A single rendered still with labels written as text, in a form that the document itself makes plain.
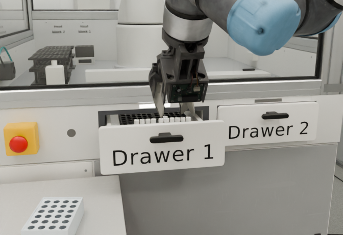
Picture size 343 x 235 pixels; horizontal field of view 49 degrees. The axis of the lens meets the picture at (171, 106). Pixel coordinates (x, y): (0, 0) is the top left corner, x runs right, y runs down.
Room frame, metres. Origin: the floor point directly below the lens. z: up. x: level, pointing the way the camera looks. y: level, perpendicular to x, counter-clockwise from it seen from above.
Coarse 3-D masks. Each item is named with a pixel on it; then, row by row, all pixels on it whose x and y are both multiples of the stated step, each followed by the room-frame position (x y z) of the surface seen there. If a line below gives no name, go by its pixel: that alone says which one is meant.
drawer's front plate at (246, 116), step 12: (228, 108) 0.97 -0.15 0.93; (240, 108) 0.98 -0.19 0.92; (252, 108) 0.99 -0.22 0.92; (264, 108) 0.99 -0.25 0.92; (276, 108) 1.00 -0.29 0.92; (288, 108) 1.01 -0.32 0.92; (300, 108) 1.01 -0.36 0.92; (312, 108) 1.02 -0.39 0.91; (228, 120) 0.97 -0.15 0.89; (240, 120) 0.98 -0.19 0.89; (252, 120) 0.99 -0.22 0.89; (264, 120) 0.99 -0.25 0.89; (276, 120) 1.00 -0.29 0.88; (288, 120) 1.01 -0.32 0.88; (300, 120) 1.01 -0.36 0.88; (312, 120) 1.02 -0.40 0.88; (228, 132) 0.97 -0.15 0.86; (240, 132) 0.98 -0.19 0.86; (264, 132) 0.99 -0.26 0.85; (288, 132) 1.01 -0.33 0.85; (300, 132) 1.01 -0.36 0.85; (312, 132) 1.02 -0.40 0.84; (228, 144) 0.97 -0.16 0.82; (240, 144) 0.98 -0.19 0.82
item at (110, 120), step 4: (184, 112) 1.13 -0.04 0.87; (188, 112) 1.07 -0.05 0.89; (108, 116) 1.00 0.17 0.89; (112, 116) 1.14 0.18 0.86; (116, 116) 1.14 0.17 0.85; (188, 116) 1.07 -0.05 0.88; (192, 116) 1.02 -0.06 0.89; (196, 116) 1.00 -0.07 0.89; (108, 120) 0.96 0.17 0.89; (112, 120) 1.14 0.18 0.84; (116, 120) 1.14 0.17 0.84; (192, 120) 1.02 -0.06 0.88; (196, 120) 0.99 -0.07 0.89; (200, 120) 0.96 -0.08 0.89; (108, 124) 0.93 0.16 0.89; (112, 124) 1.12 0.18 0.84; (116, 124) 1.12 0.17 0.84
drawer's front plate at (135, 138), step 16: (112, 128) 0.79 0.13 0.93; (128, 128) 0.80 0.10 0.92; (144, 128) 0.80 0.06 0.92; (160, 128) 0.81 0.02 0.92; (176, 128) 0.82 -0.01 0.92; (192, 128) 0.82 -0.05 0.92; (208, 128) 0.83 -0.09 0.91; (224, 128) 0.84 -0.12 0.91; (112, 144) 0.79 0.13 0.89; (128, 144) 0.80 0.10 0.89; (144, 144) 0.80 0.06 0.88; (160, 144) 0.81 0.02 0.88; (176, 144) 0.82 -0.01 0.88; (192, 144) 0.82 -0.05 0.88; (224, 144) 0.84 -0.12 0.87; (112, 160) 0.79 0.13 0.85; (128, 160) 0.80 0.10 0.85; (144, 160) 0.80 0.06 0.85; (160, 160) 0.81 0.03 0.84; (192, 160) 0.82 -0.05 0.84; (208, 160) 0.83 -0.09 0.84; (224, 160) 0.84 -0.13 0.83
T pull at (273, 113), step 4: (268, 112) 0.98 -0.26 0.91; (272, 112) 0.98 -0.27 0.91; (276, 112) 0.98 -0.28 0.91; (264, 116) 0.95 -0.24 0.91; (268, 116) 0.96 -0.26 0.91; (272, 116) 0.96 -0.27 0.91; (276, 116) 0.96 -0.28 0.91; (280, 116) 0.96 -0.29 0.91; (284, 116) 0.97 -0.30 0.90; (288, 116) 0.97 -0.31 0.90
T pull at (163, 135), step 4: (156, 136) 0.78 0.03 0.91; (160, 136) 0.78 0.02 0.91; (164, 136) 0.78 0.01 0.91; (168, 136) 0.78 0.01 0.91; (172, 136) 0.78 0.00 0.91; (176, 136) 0.78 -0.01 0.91; (180, 136) 0.78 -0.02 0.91; (152, 140) 0.77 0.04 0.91; (156, 140) 0.77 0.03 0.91; (160, 140) 0.77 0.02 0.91; (164, 140) 0.78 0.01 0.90; (168, 140) 0.78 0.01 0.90; (172, 140) 0.78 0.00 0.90; (176, 140) 0.78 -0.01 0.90; (180, 140) 0.78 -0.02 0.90
